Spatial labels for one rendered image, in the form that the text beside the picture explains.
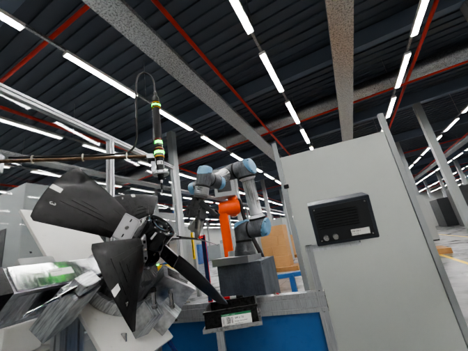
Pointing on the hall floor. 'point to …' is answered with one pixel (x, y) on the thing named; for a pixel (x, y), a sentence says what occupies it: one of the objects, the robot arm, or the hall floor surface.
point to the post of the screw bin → (221, 341)
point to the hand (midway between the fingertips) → (198, 236)
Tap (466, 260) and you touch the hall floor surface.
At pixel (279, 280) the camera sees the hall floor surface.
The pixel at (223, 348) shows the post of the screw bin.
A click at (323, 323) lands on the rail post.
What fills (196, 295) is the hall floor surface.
